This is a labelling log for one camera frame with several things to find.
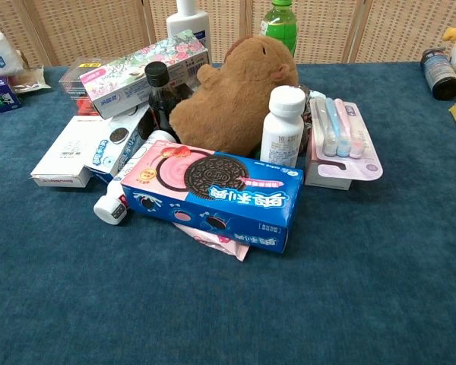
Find toothbrush pack pink card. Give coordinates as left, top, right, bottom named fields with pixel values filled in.
left=309, top=96, right=384, bottom=183

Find clear plastic snack wrapper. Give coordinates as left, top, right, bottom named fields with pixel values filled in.
left=7, top=50, right=52, bottom=95

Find dark soy sauce bottle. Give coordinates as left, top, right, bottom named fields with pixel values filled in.
left=144, top=61, right=183, bottom=144

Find floral tissue box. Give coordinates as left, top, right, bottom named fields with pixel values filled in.
left=79, top=29, right=210, bottom=120

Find plain white cardboard box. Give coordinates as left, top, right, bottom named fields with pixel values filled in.
left=30, top=115, right=106, bottom=189

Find dark blue labelled bottle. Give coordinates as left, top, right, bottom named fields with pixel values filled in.
left=420, top=47, right=456, bottom=101

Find green plastic drink bottle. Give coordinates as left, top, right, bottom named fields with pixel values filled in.
left=259, top=0, right=299, bottom=59

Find white lotion bottle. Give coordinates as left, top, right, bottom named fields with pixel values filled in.
left=165, top=0, right=213, bottom=65

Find white box under toothbrushes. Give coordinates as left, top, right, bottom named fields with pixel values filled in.
left=304, top=150, right=353, bottom=191

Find white bottle lying down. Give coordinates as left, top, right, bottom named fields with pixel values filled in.
left=93, top=129, right=178, bottom=227

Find white tissue pack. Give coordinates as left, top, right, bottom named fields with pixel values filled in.
left=0, top=29, right=25, bottom=81

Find clear plastic box red items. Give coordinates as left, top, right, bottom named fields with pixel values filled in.
left=59, top=59, right=108, bottom=116

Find brown capybara plush toy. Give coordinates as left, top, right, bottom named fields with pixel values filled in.
left=169, top=34, right=300, bottom=157

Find blue pink Oreo box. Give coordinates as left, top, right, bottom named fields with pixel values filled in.
left=120, top=139, right=304, bottom=254

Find blue carpet table cover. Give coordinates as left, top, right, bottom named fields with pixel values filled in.
left=0, top=62, right=456, bottom=365

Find pink snack packet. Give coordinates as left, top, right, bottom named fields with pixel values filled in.
left=173, top=222, right=250, bottom=262

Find white blue Oreo box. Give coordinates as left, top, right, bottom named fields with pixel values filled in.
left=84, top=104, right=155, bottom=185

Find woven rattan folding screen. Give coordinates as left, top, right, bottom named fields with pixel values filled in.
left=0, top=0, right=456, bottom=68

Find purple green Darlie box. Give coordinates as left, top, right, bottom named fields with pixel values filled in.
left=0, top=76, right=22, bottom=117

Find white pill bottle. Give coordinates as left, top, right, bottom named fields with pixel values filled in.
left=259, top=85, right=307, bottom=168

